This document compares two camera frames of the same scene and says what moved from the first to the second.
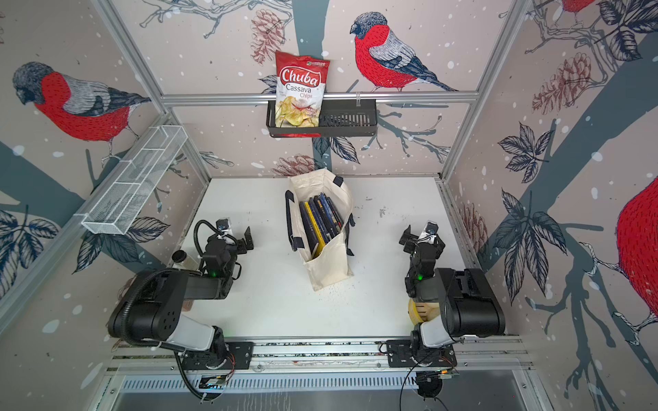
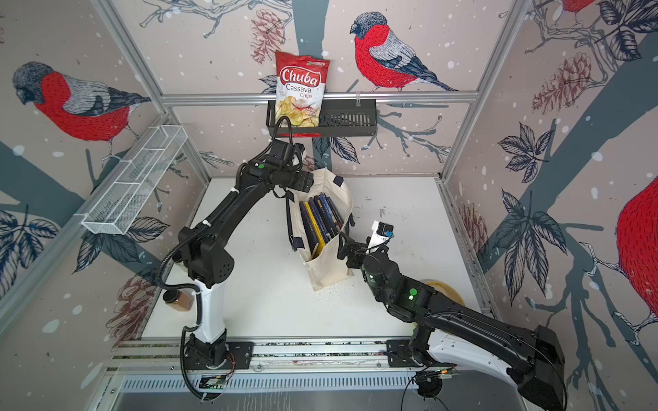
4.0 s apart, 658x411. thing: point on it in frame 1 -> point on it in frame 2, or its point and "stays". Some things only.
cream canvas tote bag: [331, 263] stays
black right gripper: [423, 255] -> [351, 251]
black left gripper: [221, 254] -> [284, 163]
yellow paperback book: [320, 241] stays
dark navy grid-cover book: [308, 228] stays
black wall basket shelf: [349, 117] stays
